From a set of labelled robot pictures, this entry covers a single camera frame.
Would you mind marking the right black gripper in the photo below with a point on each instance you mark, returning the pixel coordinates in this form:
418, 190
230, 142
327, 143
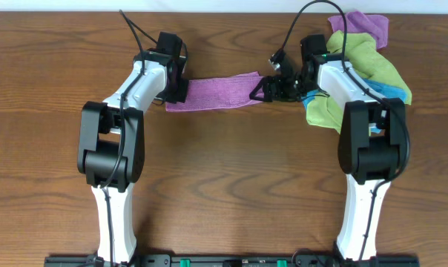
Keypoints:
267, 81

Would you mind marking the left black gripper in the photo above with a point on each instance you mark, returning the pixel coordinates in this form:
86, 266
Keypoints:
181, 96

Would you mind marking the purple microfiber cloth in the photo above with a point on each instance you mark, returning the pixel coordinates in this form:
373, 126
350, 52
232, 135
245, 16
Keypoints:
218, 93

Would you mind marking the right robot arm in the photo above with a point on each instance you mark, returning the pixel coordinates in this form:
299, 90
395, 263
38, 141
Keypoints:
373, 146

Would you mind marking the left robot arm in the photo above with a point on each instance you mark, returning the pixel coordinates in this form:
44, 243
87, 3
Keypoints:
111, 150

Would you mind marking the small green cloth with label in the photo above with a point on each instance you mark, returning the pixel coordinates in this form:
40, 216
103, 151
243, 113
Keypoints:
323, 111

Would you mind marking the large green cloth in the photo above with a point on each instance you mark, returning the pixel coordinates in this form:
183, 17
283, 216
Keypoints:
361, 51

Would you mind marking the purple cloth at back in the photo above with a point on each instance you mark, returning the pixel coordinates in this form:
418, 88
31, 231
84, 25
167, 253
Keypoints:
377, 26

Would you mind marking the blue cloth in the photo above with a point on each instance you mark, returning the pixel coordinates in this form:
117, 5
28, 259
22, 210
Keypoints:
388, 91

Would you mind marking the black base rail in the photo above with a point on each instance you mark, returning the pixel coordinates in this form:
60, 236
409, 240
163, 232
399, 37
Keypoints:
300, 260

